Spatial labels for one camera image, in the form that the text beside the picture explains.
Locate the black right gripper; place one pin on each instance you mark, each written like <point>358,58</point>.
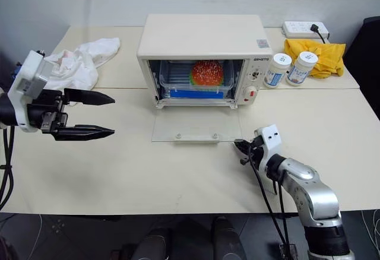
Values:
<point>255,153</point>

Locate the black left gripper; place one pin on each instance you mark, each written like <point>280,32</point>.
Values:
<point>47,114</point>

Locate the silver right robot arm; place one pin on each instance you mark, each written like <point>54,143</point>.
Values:
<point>311,191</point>

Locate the clear plastic food container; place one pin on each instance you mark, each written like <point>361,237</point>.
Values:
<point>175,73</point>

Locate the white toaster oven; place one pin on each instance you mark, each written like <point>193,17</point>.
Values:
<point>199,34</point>

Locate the white crumpled cloth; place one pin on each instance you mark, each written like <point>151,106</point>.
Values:
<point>86,61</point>

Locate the blue tape strip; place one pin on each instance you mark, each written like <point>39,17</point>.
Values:
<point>196,94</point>

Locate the white bottle blue check label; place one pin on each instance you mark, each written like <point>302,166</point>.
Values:
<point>274,73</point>

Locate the toy hamburger with sesame bun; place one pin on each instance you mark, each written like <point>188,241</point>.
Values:
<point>207,72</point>

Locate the white bottle blue orange label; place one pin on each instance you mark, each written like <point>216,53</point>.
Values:
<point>300,70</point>

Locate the yellow crumpled cloth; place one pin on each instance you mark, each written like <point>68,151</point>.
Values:
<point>329,56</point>

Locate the white power strip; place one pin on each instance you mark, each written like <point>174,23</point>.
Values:
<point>300,28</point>

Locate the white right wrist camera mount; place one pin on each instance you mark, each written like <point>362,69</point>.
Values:
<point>270,138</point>

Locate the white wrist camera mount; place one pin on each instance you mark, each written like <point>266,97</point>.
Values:
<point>29,73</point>
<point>270,138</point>

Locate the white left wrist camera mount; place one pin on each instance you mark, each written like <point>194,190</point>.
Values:
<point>29,73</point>

